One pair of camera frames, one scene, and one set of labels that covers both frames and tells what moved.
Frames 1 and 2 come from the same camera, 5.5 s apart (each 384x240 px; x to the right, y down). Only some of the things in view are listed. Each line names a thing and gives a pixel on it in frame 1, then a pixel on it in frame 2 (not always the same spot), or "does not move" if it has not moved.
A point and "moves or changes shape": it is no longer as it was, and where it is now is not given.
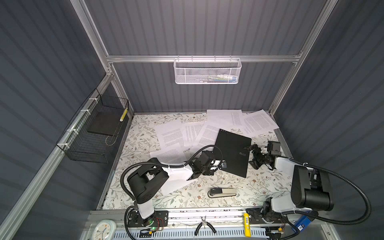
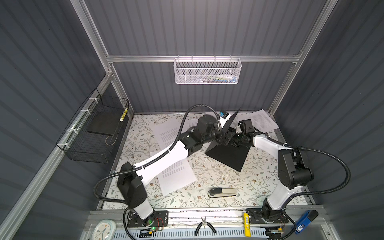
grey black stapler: [218, 192] does not move
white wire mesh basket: [207, 71] does not move
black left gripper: [209, 172] to [219, 139]
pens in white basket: [219, 78] does not move
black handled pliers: [204, 223] does not move
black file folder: [233, 152] moves or changes shape
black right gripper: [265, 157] to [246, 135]
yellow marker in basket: [123, 115] does not move
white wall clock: [104, 229] does not move
